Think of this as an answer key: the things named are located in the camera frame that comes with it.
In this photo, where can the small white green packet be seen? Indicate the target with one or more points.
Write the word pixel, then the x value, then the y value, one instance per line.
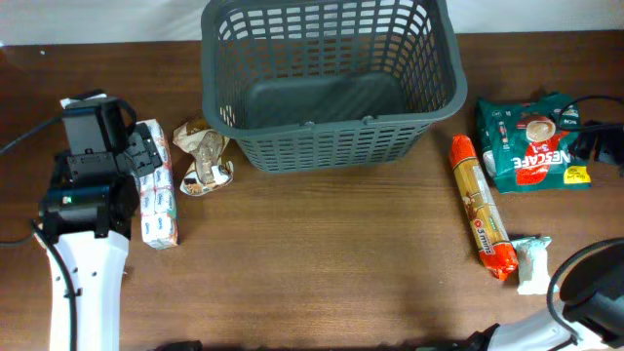
pixel 532 255

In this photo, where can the brown white snack wrapper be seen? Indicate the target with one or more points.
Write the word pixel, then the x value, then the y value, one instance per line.
pixel 208 172

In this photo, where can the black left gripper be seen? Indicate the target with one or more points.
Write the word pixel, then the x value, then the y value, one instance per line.
pixel 144 147

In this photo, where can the white tissue multipack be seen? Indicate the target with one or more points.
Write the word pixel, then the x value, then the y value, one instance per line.
pixel 157 196

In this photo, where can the green Nescafe coffee bag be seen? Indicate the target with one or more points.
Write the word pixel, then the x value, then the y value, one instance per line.
pixel 527 147

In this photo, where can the grey plastic basket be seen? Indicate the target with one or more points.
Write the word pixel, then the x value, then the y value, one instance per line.
pixel 320 84

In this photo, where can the orange spaghetti packet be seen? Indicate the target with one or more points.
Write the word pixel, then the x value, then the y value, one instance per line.
pixel 493 244

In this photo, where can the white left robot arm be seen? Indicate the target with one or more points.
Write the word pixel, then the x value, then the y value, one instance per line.
pixel 87 276

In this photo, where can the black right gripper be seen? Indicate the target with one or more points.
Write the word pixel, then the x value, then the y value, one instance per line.
pixel 600 147

